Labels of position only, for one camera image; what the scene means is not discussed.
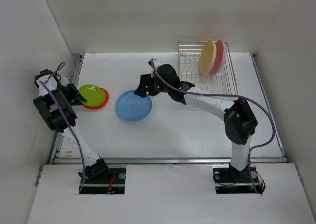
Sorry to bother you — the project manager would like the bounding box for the yellow plastic plate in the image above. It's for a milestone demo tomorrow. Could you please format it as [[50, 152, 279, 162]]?
[[199, 40, 217, 75]]

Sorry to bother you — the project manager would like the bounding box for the orange plastic plate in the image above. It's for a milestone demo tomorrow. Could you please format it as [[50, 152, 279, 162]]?
[[84, 88, 109, 110]]

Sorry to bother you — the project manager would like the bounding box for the pink plastic plate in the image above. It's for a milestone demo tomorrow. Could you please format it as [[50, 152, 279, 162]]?
[[210, 40, 227, 75]]

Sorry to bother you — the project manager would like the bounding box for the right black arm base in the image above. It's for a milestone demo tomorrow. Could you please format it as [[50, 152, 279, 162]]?
[[212, 164, 266, 194]]

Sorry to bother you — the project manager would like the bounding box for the blue plastic plate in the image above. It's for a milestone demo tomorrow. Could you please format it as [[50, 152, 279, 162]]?
[[115, 90, 152, 122]]

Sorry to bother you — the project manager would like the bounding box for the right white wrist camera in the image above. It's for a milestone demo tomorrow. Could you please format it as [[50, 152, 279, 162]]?
[[150, 58, 159, 66]]

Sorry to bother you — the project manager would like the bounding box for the green plastic plate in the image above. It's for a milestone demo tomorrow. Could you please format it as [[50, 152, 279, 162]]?
[[78, 84, 106, 107]]

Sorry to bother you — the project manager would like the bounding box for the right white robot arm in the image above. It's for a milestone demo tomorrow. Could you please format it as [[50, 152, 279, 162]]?
[[134, 64, 258, 181]]

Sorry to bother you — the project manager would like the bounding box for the metal wire dish rack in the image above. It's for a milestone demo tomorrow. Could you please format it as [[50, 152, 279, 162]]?
[[178, 40, 238, 95]]

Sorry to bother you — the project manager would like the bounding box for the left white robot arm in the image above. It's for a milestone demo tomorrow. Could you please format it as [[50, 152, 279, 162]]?
[[33, 69, 113, 183]]

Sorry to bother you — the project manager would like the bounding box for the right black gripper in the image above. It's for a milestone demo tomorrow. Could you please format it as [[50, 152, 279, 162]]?
[[134, 72, 171, 98]]

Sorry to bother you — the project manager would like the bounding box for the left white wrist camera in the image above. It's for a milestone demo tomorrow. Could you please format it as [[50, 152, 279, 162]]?
[[60, 76, 70, 86]]

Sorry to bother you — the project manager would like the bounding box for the aluminium table rail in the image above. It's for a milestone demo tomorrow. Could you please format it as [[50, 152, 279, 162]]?
[[34, 53, 288, 187]]

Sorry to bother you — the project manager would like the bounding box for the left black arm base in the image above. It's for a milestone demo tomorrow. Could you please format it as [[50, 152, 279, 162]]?
[[79, 165, 127, 195]]

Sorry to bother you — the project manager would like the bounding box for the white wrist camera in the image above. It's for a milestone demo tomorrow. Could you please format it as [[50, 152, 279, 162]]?
[[150, 58, 159, 66], [60, 76, 70, 86]]

